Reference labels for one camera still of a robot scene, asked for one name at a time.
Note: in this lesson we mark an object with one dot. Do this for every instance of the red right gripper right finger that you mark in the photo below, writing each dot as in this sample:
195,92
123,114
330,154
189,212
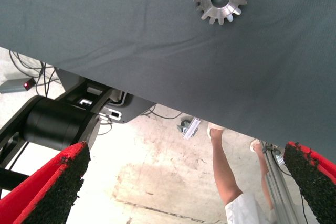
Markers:
315,182

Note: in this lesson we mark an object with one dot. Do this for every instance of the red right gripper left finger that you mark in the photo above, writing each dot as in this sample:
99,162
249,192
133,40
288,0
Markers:
39,195

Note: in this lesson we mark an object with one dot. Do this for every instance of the long aluminium table leg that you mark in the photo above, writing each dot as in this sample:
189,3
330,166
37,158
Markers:
278,195

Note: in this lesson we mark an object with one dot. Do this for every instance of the bare person leg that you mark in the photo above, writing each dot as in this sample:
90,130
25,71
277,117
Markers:
260,161
223,169

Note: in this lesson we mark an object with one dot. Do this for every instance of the white shoe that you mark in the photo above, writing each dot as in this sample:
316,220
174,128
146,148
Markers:
210,129
254,144

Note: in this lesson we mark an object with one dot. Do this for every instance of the white shorts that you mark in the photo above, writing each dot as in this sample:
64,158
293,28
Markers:
246,211

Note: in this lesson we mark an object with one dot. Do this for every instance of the small grey adapter box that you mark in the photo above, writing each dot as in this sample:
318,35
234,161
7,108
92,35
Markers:
13,86

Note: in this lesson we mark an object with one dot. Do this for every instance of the short silver aluminium profile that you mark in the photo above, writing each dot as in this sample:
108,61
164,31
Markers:
191,129

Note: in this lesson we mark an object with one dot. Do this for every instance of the black caster wheel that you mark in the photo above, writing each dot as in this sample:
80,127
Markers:
183,125

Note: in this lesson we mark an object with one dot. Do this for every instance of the dark grey table cloth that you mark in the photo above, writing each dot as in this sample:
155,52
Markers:
105,11

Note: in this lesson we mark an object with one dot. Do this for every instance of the black frame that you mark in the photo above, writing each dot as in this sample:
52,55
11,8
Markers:
52,124

